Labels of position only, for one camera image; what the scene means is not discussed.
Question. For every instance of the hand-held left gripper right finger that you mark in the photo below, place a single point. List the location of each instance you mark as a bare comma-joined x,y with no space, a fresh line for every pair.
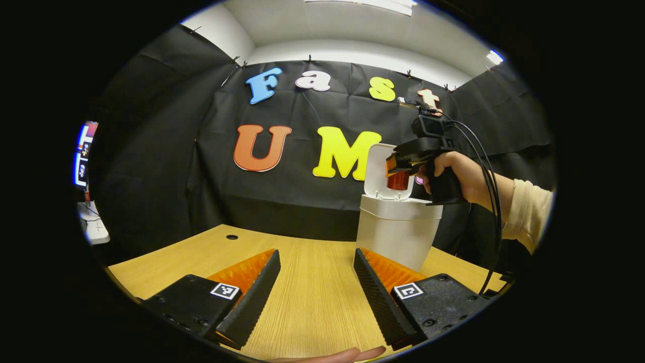
380,302

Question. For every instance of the red pop can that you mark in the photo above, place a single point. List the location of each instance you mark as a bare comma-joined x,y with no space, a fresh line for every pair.
399,181

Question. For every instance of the black backdrop cloth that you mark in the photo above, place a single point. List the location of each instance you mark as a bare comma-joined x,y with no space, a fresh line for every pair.
151,176

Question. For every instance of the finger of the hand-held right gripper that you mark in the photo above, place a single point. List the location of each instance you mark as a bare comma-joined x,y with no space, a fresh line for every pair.
393,165

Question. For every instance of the small black clip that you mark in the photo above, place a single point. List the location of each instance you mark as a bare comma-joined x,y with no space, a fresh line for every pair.
506,276

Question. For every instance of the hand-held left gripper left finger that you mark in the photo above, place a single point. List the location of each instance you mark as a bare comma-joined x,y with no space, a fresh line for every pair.
257,300

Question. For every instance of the wooden desktop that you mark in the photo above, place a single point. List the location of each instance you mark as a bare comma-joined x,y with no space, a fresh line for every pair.
312,302

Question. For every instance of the small ceiling light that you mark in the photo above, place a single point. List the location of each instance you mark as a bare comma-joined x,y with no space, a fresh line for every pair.
495,57

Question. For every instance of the white desktop garbage bin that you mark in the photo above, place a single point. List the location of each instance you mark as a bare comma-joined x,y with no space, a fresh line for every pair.
393,237

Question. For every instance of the computer screen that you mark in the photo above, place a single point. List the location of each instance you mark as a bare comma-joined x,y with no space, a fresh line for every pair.
84,156

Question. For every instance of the white side table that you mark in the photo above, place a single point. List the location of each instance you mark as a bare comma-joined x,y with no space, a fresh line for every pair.
94,227

